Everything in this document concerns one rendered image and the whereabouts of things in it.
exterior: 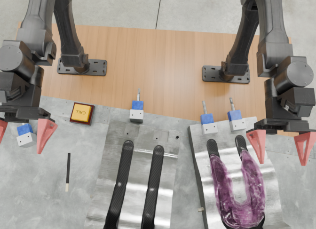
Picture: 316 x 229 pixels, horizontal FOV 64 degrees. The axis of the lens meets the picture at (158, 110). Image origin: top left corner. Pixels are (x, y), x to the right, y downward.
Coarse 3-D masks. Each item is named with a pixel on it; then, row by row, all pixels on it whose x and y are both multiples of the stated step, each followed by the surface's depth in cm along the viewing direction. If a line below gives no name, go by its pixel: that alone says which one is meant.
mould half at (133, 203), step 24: (120, 144) 88; (144, 144) 89; (168, 144) 89; (144, 168) 87; (168, 168) 87; (96, 192) 83; (144, 192) 84; (168, 192) 85; (96, 216) 78; (120, 216) 79; (168, 216) 80
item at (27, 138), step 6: (24, 126) 94; (30, 126) 95; (18, 132) 93; (24, 132) 93; (30, 132) 92; (18, 138) 91; (24, 138) 91; (30, 138) 91; (36, 138) 96; (18, 144) 90; (24, 144) 91; (30, 144) 94
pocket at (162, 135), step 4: (156, 128) 92; (156, 132) 93; (160, 132) 93; (164, 132) 93; (168, 132) 92; (156, 136) 92; (160, 136) 92; (164, 136) 92; (168, 136) 91; (160, 140) 92; (164, 140) 92
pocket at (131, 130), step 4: (128, 124) 92; (132, 124) 92; (124, 128) 90; (128, 128) 93; (132, 128) 93; (136, 128) 93; (124, 132) 92; (128, 132) 92; (132, 132) 92; (136, 132) 92; (136, 136) 92
